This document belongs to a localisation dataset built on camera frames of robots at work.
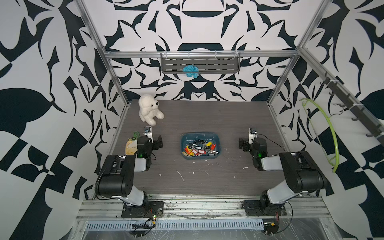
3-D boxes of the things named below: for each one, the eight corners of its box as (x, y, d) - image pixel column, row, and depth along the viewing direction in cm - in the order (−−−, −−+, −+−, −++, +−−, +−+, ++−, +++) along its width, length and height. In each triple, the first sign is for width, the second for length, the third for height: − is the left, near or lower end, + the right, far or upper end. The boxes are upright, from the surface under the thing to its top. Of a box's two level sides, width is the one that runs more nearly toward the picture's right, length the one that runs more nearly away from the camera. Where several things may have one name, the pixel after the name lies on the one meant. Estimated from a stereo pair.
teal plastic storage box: (180, 159, 92) (180, 157, 90) (181, 133, 104) (181, 130, 102) (221, 159, 93) (222, 157, 90) (218, 133, 105) (219, 130, 102)
